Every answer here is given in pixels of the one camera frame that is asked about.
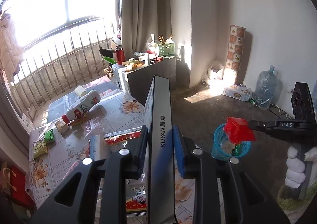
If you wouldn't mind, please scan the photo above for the red wrapper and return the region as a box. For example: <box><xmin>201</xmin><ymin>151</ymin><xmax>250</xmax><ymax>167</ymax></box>
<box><xmin>223</xmin><ymin>117</ymin><xmax>256</xmax><ymax>144</ymax></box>

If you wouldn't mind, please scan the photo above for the light blue barcode box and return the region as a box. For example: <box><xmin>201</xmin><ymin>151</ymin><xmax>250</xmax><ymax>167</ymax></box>
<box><xmin>90</xmin><ymin>134</ymin><xmax>100</xmax><ymax>161</ymax></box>

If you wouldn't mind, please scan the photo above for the clear red-printed plastic bag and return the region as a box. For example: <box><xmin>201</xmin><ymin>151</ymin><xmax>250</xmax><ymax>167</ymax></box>
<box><xmin>81</xmin><ymin>117</ymin><xmax>103</xmax><ymax>137</ymax></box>

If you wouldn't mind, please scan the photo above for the grey KUYAN box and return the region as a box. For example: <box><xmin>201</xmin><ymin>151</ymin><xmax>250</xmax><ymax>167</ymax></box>
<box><xmin>143</xmin><ymin>75</ymin><xmax>177</xmax><ymax>223</ymax></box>

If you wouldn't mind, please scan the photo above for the white strawberry drink bottle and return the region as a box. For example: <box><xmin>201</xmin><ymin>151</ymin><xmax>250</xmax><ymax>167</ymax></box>
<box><xmin>61</xmin><ymin>90</ymin><xmax>100</xmax><ymax>124</ymax></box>

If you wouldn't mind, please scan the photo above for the red silver snack bag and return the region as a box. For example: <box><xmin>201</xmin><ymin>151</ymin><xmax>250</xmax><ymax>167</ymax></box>
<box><xmin>104</xmin><ymin>130</ymin><xmax>141</xmax><ymax>146</ymax></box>

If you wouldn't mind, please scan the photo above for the right white gloved hand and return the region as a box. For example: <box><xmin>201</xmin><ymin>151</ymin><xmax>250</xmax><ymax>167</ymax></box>
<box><xmin>285</xmin><ymin>146</ymin><xmax>316</xmax><ymax>189</ymax></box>

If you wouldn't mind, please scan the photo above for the large blue water jug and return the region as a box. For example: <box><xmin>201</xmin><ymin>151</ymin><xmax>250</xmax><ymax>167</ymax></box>
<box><xmin>253</xmin><ymin>65</ymin><xmax>278</xmax><ymax>110</ymax></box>

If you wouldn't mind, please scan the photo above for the blue plastic waste basket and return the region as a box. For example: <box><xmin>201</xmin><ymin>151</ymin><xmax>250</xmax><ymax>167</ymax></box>
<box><xmin>211</xmin><ymin>124</ymin><xmax>251</xmax><ymax>161</ymax></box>

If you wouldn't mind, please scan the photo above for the green drink can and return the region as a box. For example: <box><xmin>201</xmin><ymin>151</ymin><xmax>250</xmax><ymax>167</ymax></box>
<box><xmin>249</xmin><ymin>98</ymin><xmax>257</xmax><ymax>107</ymax></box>

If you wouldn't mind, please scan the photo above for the yellow green snack packet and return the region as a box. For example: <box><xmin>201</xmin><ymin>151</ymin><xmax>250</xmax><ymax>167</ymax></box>
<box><xmin>33</xmin><ymin>139</ymin><xmax>48</xmax><ymax>159</ymax></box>

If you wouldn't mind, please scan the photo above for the red gift bag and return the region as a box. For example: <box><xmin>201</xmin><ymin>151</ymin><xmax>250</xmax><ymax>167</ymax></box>
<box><xmin>1</xmin><ymin>162</ymin><xmax>35</xmax><ymax>211</ymax></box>

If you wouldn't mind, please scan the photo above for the white printed carton box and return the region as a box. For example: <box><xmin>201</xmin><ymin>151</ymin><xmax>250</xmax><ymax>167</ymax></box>
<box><xmin>221</xmin><ymin>84</ymin><xmax>252</xmax><ymax>102</ymax></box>

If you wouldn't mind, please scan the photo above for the yellow orange snack wrapper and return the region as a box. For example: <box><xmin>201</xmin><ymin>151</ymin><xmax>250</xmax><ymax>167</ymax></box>
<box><xmin>55</xmin><ymin>116</ymin><xmax>87</xmax><ymax>135</ymax></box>

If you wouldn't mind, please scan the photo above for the floral tablecloth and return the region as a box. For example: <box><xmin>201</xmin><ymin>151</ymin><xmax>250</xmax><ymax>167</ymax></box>
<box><xmin>26</xmin><ymin>88</ymin><xmax>224</xmax><ymax>224</ymax></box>

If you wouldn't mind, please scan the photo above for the white plastic bag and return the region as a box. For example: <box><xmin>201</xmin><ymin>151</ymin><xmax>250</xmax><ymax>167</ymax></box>
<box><xmin>207</xmin><ymin>61</ymin><xmax>224</xmax><ymax>80</ymax></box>

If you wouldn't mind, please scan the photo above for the white paper cup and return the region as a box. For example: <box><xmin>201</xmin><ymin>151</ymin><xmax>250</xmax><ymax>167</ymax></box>
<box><xmin>74</xmin><ymin>86</ymin><xmax>88</xmax><ymax>97</ymax></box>

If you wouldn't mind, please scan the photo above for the tile patterned board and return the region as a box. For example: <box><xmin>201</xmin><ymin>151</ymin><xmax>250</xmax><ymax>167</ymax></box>
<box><xmin>225</xmin><ymin>25</ymin><xmax>245</xmax><ymax>73</ymax></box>

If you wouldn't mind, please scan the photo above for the dark grey cabinet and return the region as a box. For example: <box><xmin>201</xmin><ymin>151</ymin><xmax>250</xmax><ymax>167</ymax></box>
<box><xmin>112</xmin><ymin>57</ymin><xmax>176</xmax><ymax>105</ymax></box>

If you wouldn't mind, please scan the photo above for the red thermos flask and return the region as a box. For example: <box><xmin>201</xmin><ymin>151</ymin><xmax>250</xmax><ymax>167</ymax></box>
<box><xmin>116</xmin><ymin>45</ymin><xmax>125</xmax><ymax>65</ymax></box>

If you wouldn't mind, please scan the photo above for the green plastic basket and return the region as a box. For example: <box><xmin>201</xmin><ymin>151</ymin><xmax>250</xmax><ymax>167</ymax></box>
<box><xmin>158</xmin><ymin>43</ymin><xmax>175</xmax><ymax>57</ymax></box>

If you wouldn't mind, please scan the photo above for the grey curtain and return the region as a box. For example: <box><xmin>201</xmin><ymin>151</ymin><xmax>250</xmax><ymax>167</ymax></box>
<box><xmin>121</xmin><ymin>0</ymin><xmax>171</xmax><ymax>57</ymax></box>

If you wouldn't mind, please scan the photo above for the white cable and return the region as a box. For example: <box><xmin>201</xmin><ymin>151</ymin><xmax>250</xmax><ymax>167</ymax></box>
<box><xmin>270</xmin><ymin>103</ymin><xmax>296</xmax><ymax>119</ymax></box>

